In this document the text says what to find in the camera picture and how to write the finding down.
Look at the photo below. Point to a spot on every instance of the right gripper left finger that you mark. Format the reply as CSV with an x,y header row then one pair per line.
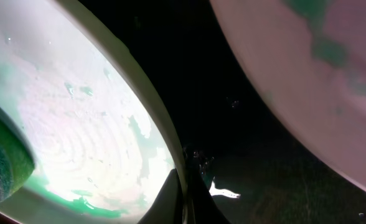
x,y
168,205

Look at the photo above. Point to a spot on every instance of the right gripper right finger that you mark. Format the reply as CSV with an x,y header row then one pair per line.
x,y
205,209

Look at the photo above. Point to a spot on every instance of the mint green plate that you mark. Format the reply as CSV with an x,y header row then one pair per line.
x,y
101,138

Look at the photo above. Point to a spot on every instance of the green sponge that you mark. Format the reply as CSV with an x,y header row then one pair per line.
x,y
16,164

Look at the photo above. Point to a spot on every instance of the white plate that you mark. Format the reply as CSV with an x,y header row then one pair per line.
x,y
307,60

